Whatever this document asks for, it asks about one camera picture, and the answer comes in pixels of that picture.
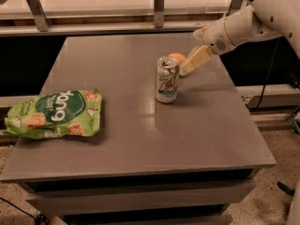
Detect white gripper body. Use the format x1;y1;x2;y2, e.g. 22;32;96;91
202;18;236;55

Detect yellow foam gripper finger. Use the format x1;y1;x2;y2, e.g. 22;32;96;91
193;26;207;42
179;46;213;76

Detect orange fruit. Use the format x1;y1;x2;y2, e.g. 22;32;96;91
170;52;186;65

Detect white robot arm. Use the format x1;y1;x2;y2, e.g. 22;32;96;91
179;0;300;76

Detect silver 7up soda can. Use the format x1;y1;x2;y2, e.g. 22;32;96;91
156;56;179;103

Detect grey drawer cabinet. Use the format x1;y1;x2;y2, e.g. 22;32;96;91
1;33;275;225

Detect green snack chip bag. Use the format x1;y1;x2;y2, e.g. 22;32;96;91
5;90;102;140

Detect green handled tool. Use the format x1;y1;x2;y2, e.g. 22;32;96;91
277;182;294;197

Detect metal railing frame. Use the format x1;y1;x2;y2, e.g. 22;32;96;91
0;0;251;37

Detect black cable on floor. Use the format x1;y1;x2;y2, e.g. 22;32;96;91
0;196;50;225

